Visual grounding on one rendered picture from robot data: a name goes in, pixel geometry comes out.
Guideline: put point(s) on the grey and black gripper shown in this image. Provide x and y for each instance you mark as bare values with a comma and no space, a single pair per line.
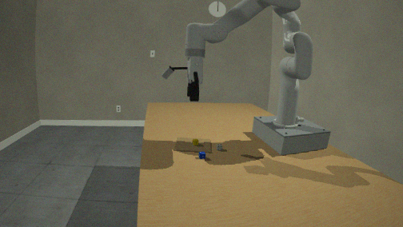
194,73

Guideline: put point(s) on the tan textured mat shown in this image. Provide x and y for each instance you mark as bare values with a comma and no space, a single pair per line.
186,144

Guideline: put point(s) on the blue die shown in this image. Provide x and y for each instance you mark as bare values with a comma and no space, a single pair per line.
201,155

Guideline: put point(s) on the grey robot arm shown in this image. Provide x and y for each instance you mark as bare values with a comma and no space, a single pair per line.
294,42

